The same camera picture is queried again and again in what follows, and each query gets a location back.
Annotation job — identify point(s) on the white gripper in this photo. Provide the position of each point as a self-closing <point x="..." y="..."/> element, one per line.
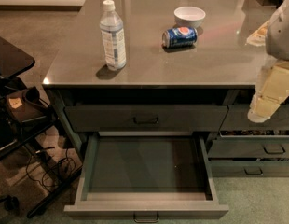
<point x="281" y="36"/>

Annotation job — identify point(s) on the clear plastic water bottle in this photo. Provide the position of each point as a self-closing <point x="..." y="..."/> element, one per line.
<point x="113" y="37"/>

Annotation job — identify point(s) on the grey right top drawer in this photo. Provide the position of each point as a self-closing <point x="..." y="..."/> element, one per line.
<point x="239" y="117"/>

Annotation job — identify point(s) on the grey right middle drawer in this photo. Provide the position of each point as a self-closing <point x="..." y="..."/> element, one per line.
<point x="230" y="145"/>

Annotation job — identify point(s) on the grey right bottom drawer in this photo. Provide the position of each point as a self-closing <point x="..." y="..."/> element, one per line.
<point x="250" y="168"/>

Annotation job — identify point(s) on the open grey middle drawer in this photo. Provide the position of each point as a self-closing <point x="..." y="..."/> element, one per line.
<point x="146" y="179"/>

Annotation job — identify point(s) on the closed grey top drawer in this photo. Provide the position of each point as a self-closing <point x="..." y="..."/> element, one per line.
<point x="172" y="118"/>

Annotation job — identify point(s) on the blue Pepsi can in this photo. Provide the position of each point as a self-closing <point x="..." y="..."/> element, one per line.
<point x="179" y="37"/>

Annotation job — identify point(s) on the white ceramic bowl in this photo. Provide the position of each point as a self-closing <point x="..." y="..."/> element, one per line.
<point x="189" y="16"/>

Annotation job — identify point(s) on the brown box with note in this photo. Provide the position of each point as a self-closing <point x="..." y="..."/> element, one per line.
<point x="25" y="105"/>

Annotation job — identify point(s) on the black rolling cart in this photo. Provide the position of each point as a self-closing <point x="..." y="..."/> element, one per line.
<point x="15" y="135"/>

